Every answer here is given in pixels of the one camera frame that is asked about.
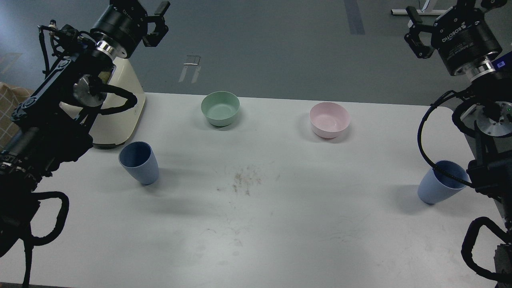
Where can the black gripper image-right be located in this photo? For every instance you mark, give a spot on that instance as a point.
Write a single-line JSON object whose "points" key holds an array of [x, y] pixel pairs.
{"points": [[461, 36]]}

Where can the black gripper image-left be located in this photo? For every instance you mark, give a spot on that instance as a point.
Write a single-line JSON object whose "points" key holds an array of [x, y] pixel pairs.
{"points": [[124, 25]]}

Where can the dark blue plastic cup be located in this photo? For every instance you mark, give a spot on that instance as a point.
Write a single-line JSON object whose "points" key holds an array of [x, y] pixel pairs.
{"points": [[139, 160]]}

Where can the light blue plastic cup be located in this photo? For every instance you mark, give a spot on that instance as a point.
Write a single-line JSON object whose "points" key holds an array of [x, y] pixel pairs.
{"points": [[436, 187]]}

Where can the white metal stand base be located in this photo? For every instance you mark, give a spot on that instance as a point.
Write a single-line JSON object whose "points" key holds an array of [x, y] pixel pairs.
{"points": [[426, 8]]}

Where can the green plastic bowl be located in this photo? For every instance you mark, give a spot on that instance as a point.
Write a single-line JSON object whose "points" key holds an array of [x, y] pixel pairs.
{"points": [[220, 108]]}

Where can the cream white toaster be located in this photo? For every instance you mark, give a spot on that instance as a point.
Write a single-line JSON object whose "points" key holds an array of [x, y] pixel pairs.
{"points": [[120, 116]]}

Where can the pink plastic bowl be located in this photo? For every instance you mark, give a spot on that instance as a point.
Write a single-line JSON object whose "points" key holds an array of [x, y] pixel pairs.
{"points": [[329, 120]]}

